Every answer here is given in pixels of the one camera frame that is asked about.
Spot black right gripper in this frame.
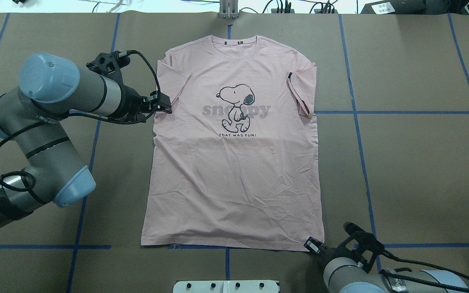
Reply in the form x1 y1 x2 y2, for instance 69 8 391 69
304 237 351 265

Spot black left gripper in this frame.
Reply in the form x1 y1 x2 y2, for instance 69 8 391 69
120 87 173 122

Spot pink Snoopy t-shirt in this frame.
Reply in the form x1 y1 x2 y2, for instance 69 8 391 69
140 35 325 251

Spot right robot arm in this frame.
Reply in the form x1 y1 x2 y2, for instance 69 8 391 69
304 237 468 293

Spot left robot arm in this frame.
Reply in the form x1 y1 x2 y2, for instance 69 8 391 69
0 50 172 228

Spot black label printer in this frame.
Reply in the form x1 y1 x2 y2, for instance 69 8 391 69
359 0 426 15

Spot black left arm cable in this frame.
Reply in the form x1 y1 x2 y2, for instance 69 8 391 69
0 50 162 206

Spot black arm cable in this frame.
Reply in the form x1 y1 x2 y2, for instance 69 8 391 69
379 248 469 293
0 50 162 206

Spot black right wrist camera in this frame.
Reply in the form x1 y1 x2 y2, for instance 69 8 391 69
336 221 385 273

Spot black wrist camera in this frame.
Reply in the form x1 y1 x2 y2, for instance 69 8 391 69
336 221 385 273
86 50 131 81

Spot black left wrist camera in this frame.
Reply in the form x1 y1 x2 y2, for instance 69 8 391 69
86 50 131 81

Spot aluminium frame post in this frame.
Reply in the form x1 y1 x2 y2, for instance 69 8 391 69
218 0 239 19

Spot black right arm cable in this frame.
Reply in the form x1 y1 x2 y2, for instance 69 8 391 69
379 248 469 293

